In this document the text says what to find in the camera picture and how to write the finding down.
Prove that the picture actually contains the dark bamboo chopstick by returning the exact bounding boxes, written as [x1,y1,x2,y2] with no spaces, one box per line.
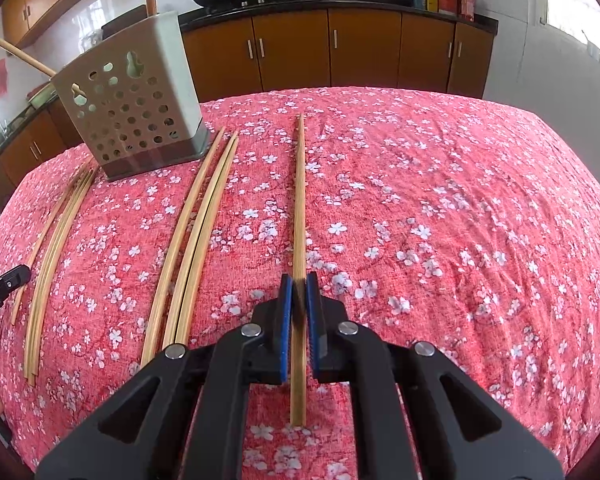
[290,115,308,427]

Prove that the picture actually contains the bamboo chopstick group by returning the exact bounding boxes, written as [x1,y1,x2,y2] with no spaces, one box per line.
[173,132,239,344]
[161,132,238,349]
[139,126,228,369]

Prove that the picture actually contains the brown lower kitchen cabinets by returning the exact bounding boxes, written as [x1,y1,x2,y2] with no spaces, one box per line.
[0,0,498,208]

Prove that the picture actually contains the green basin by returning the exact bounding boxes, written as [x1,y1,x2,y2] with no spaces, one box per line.
[28,82,57,110]

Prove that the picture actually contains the red floral tablecloth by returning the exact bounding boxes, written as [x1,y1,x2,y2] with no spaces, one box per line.
[0,88,600,470]

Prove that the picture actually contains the grey perforated utensil holder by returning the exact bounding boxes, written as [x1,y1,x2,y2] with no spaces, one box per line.
[52,12,211,181]

